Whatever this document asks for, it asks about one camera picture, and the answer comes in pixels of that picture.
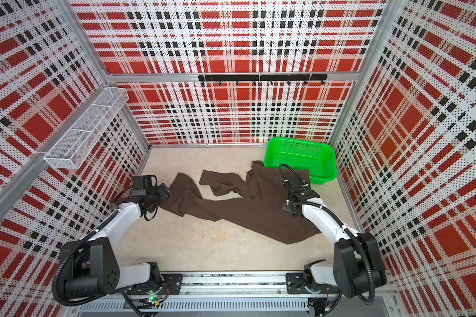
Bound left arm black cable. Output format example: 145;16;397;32
50;185;159;308

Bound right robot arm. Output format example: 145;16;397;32
283;189;387;305

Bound black hook rail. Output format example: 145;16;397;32
198;74;328;85

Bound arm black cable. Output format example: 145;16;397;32
278;163;376;306
50;185;159;308

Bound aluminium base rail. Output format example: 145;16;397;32
61;271;389;316

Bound brown trousers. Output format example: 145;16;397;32
161;161;320;244

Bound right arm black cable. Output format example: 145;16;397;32
278;163;376;306

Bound green plastic basket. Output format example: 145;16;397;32
264;137;337;184

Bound white wire mesh shelf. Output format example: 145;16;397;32
44;87;128;170

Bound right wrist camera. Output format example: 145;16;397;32
283;176;309;196

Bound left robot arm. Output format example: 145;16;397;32
52;178;172;306

